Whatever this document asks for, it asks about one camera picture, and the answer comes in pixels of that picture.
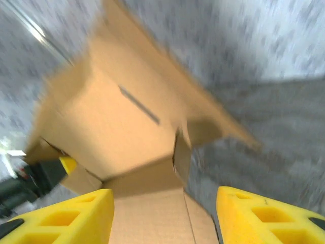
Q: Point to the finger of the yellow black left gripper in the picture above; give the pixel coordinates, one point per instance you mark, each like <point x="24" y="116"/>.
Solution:
<point x="68" y="164"/>

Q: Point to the brown cardboard box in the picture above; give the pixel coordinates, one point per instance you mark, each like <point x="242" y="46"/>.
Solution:
<point x="114" y="127"/>

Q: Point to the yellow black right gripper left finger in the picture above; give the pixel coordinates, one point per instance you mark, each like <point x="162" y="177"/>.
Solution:
<point x="63" y="221"/>

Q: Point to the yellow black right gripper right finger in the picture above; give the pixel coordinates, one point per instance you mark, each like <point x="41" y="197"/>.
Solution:
<point x="266" y="218"/>

